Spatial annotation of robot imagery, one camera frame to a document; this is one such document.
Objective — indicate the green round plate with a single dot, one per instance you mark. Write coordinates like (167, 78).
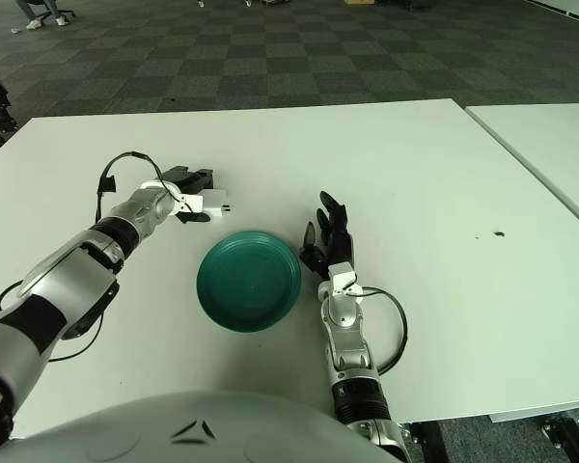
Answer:
(248, 280)

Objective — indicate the silver robot torso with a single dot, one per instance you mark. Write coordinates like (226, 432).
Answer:
(173, 434)

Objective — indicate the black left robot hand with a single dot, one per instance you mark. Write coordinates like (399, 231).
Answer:
(193, 178)

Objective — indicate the brown cardboard box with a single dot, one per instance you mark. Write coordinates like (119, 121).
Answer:
(359, 1)

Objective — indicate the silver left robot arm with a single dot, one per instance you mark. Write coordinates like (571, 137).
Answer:
(67, 280)

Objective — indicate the black table leg frame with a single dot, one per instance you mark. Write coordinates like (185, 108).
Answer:
(567, 431)

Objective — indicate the seated person legs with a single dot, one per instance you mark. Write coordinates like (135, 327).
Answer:
(50, 7)

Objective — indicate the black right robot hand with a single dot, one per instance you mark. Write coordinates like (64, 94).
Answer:
(340, 241)

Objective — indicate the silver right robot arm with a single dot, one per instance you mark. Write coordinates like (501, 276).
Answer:
(350, 342)

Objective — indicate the white charger block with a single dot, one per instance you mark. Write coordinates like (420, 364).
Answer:
(216, 202)

